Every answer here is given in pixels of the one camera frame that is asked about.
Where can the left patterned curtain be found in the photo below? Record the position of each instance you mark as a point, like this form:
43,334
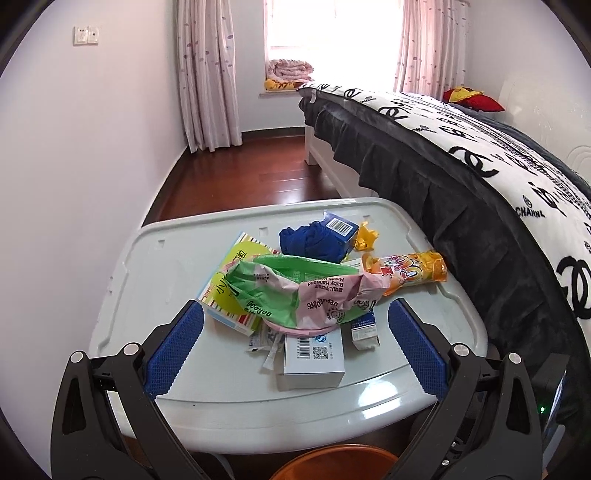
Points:
206,75

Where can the red yellow pillow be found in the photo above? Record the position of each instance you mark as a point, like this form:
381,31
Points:
472,99

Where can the green pink wipes bag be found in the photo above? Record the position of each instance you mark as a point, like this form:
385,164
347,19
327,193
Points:
297,295

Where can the small dark blue carton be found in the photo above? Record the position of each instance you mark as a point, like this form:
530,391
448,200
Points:
343,229

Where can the right pink curtain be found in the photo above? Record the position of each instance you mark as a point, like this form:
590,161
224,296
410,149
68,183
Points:
433,54

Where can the yellow plastic toy piece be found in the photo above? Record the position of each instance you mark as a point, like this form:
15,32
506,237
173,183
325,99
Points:
366,238

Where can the yellow cloth on sill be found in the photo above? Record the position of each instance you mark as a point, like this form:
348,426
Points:
271,85

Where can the orange trash bin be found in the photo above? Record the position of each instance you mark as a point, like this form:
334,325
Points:
339,462

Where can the white wall switch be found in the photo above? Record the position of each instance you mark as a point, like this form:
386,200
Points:
85,36

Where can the blue glove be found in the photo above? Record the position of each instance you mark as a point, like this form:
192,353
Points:
315,241

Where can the orange snack wrapper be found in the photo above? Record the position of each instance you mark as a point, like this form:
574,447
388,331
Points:
407,269

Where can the green striped medicine box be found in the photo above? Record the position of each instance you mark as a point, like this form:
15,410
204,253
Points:
217,298

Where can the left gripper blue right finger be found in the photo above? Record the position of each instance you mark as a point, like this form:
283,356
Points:
485,422

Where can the folded pink blanket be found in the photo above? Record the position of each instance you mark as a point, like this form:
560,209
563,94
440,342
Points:
285,70

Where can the grey plastic storage box lid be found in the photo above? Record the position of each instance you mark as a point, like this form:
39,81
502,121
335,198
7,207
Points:
228,398

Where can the white blue medicine box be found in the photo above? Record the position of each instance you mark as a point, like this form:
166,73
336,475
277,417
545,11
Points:
313,362

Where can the bed with logo blanket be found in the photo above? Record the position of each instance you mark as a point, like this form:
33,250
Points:
496,261

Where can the torn white wrapper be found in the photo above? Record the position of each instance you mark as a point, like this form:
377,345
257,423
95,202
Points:
268,343

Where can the small white blue carton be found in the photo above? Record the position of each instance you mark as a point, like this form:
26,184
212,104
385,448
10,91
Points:
364,332

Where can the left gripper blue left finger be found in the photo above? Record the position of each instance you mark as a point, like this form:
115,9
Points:
106,424

